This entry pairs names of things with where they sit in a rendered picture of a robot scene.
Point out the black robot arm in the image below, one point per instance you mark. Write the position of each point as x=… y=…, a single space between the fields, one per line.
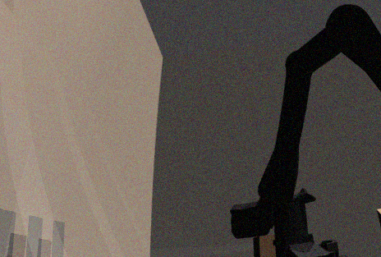
x=349 y=30

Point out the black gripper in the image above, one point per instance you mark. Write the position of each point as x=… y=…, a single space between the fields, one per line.
x=280 y=237

